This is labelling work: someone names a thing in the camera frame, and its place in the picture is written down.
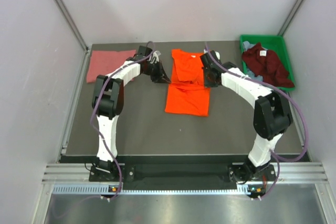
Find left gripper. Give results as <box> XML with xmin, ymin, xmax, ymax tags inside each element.
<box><xmin>142</xmin><ymin>59</ymin><xmax>171</xmax><ymax>83</ymax></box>

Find orange t-shirt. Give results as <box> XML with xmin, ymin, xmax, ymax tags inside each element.
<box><xmin>165</xmin><ymin>49</ymin><xmax>211</xmax><ymax>116</ymax></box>

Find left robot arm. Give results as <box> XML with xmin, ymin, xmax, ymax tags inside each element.
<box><xmin>90</xmin><ymin>46</ymin><xmax>171</xmax><ymax>180</ymax></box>

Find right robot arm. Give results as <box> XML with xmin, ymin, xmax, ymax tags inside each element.
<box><xmin>200</xmin><ymin>50</ymin><xmax>293</xmax><ymax>182</ymax></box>

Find light blue t-shirt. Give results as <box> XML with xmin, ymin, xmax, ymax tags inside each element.
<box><xmin>243</xmin><ymin>41</ymin><xmax>263</xmax><ymax>81</ymax></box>

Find maroon t-shirt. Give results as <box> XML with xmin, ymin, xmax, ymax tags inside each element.
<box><xmin>242</xmin><ymin>42</ymin><xmax>295</xmax><ymax>88</ymax></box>

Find folded pink t-shirt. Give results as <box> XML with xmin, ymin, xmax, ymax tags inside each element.
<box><xmin>86</xmin><ymin>49</ymin><xmax>136</xmax><ymax>83</ymax></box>

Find green plastic bin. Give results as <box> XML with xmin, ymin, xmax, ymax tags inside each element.
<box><xmin>240</xmin><ymin>35</ymin><xmax>295</xmax><ymax>92</ymax></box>

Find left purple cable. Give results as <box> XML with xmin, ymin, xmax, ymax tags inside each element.
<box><xmin>90</xmin><ymin>41</ymin><xmax>158</xmax><ymax>201</ymax></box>

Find purple cable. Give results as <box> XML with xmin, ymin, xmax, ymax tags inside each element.
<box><xmin>204</xmin><ymin>41</ymin><xmax>310</xmax><ymax>200</ymax></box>
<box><xmin>90</xmin><ymin>41</ymin><xmax>158</xmax><ymax>201</ymax></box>

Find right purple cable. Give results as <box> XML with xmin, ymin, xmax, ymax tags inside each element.
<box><xmin>204</xmin><ymin>41</ymin><xmax>310</xmax><ymax>200</ymax></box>

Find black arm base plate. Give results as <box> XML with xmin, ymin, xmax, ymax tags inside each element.
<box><xmin>89</xmin><ymin>163</ymin><xmax>275</xmax><ymax>186</ymax></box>

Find grey slotted cable duct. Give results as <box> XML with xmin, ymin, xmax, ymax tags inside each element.
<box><xmin>52</xmin><ymin>184</ymin><xmax>264</xmax><ymax>196</ymax></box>

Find left corner aluminium post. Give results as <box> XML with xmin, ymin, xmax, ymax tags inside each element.
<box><xmin>54</xmin><ymin>0</ymin><xmax>89</xmax><ymax>51</ymax></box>

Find corner aluminium post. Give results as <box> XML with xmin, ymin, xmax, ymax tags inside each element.
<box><xmin>54</xmin><ymin>0</ymin><xmax>89</xmax><ymax>51</ymax></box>
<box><xmin>277</xmin><ymin>0</ymin><xmax>305</xmax><ymax>36</ymax></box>

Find right corner aluminium post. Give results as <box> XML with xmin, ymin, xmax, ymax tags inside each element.
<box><xmin>277</xmin><ymin>0</ymin><xmax>305</xmax><ymax>36</ymax></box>

